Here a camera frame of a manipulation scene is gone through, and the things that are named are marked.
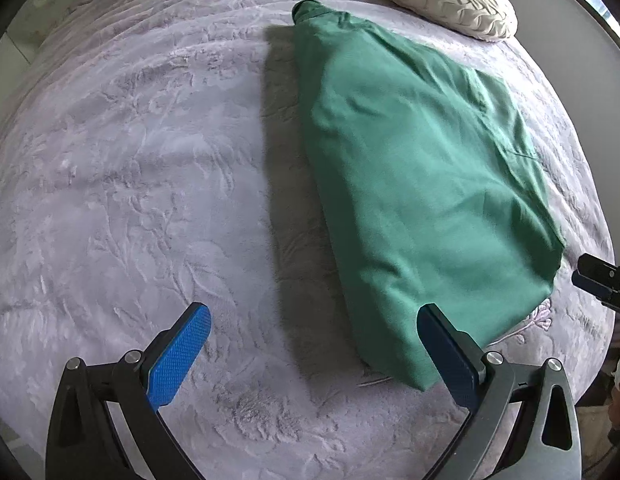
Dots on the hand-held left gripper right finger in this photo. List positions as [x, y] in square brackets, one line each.
[447, 360]

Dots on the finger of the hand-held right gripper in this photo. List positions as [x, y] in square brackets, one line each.
[595, 284]
[602, 266]

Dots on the green work jacket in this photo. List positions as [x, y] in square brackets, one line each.
[415, 185]

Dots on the lavender embossed bedspread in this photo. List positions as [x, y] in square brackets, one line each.
[139, 160]

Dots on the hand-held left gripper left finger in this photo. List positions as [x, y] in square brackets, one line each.
[177, 360]

